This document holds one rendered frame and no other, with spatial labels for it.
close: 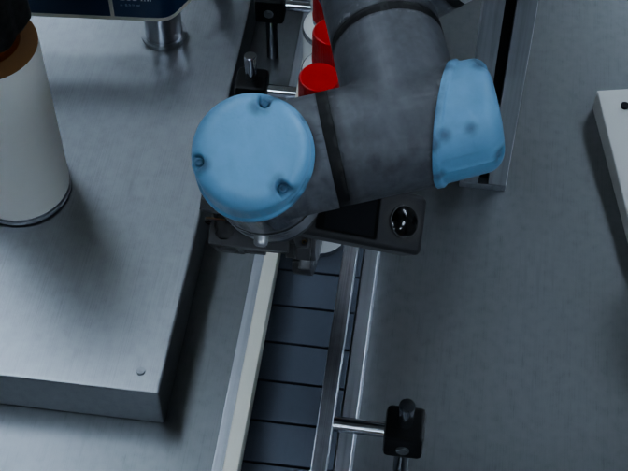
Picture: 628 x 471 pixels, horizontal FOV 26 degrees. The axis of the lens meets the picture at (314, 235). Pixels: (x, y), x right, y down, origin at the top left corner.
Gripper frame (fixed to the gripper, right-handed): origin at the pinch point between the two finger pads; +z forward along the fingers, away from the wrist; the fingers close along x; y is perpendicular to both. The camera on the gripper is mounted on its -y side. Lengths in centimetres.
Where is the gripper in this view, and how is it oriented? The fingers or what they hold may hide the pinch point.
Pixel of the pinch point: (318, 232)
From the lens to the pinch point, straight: 116.3
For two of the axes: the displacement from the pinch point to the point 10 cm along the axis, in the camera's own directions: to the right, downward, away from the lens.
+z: 0.7, 1.3, 9.9
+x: -1.2, 9.9, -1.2
